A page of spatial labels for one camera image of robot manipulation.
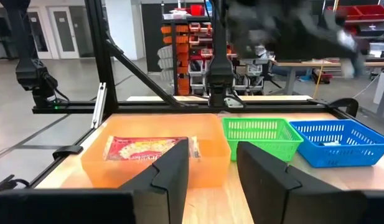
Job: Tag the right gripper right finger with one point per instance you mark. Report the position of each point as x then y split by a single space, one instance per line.
272 193

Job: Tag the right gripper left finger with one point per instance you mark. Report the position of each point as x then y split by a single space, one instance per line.
166 186

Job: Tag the red popcorn packet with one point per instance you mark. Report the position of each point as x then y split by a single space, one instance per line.
138 148

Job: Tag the white bottle with dark cap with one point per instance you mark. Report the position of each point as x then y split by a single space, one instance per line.
330 143

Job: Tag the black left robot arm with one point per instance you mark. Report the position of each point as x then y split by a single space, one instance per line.
221 62

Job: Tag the wooden workbench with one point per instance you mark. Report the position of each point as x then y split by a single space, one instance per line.
303 64

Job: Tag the red storage bin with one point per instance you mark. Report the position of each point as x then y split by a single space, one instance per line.
344 12
373 12

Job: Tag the orange translucent plastic bin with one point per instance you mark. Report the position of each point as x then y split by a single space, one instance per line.
123 174

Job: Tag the green plastic basket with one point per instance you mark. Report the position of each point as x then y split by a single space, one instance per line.
260 146

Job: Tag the black table clamp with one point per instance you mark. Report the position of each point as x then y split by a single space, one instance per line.
67 152
347 104
8 184

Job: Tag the blue plastic basket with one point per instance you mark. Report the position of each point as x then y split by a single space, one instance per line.
350 155

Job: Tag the parts rack with orange bins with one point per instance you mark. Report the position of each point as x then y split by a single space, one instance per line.
185 46

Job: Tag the white double door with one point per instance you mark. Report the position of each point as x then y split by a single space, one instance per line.
64 31

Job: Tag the silver metal bracket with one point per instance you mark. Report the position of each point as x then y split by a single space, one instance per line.
99 105

